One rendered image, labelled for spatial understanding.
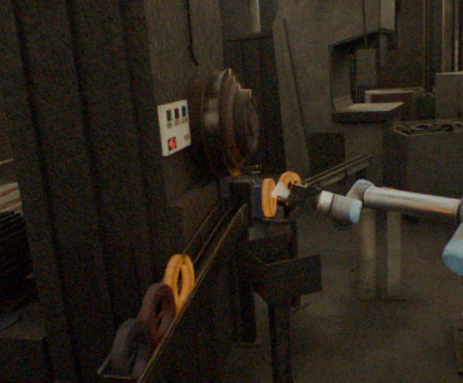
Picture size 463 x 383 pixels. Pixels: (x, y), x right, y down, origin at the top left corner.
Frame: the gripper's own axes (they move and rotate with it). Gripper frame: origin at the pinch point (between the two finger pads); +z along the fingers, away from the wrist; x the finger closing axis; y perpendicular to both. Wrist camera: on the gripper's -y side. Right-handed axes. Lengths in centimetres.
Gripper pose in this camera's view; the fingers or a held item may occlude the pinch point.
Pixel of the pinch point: (269, 192)
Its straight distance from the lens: 205.5
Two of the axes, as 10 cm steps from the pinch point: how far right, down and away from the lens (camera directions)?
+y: 2.0, -9.4, -3.0
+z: -9.5, -2.6, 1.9
